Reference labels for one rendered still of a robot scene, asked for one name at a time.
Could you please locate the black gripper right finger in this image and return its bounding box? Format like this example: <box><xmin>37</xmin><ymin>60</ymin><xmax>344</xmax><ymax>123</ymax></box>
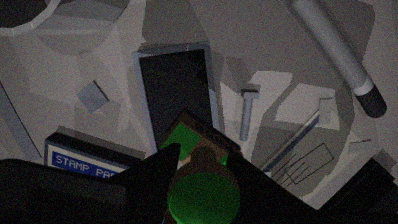
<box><xmin>226</xmin><ymin>152</ymin><xmax>398</xmax><ymax>224</ymax></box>

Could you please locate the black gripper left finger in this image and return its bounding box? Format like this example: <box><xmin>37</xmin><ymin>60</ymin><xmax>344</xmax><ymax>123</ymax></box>
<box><xmin>0</xmin><ymin>143</ymin><xmax>181</xmax><ymax>224</ymax></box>

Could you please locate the grey stamp pad tin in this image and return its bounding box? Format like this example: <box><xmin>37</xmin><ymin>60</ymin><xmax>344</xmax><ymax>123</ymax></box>
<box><xmin>44</xmin><ymin>131</ymin><xmax>141</xmax><ymax>178</ymax></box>

